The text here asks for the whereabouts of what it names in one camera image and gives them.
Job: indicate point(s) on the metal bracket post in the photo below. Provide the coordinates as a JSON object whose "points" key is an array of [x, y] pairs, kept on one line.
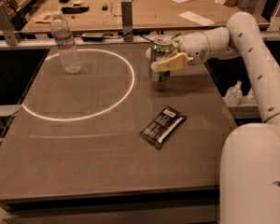
{"points": [[11, 36], [127, 20], [249, 6]]}

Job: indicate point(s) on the black rxbar chocolate wrapper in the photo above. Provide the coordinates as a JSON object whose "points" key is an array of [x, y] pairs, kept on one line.
{"points": [[159, 129]]}

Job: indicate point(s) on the small white paper slip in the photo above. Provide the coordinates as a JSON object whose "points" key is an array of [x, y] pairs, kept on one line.
{"points": [[190, 16]]}

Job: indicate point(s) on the black tool on table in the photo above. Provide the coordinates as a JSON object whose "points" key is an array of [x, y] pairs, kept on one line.
{"points": [[74, 10]]}

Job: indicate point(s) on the black power adapter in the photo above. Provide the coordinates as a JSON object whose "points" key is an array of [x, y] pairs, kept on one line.
{"points": [[92, 37]]}

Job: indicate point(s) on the small black block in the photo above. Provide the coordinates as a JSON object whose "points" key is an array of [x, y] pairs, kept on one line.
{"points": [[105, 7]]}

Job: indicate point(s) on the green soda can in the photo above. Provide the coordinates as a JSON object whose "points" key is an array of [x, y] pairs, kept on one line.
{"points": [[160, 49]]}

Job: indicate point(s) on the left metal bracket post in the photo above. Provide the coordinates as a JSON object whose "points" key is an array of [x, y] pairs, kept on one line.
{"points": [[11, 36]]}

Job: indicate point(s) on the right metal bracket post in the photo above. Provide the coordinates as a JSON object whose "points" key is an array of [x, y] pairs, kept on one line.
{"points": [[249, 6]]}

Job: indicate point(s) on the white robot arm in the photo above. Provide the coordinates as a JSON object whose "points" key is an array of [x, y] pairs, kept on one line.
{"points": [[249, 178]]}

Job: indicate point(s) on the small clear sanitizer bottle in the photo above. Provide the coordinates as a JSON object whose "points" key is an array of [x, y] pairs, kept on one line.
{"points": [[234, 94]]}

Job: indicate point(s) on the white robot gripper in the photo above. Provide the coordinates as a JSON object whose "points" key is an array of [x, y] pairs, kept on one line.
{"points": [[194, 46]]}

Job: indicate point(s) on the clear plastic water bottle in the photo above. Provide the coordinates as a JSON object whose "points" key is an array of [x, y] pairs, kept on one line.
{"points": [[66, 44]]}

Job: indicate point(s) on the middle metal bracket post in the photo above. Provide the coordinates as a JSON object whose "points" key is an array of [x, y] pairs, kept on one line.
{"points": [[127, 20]]}

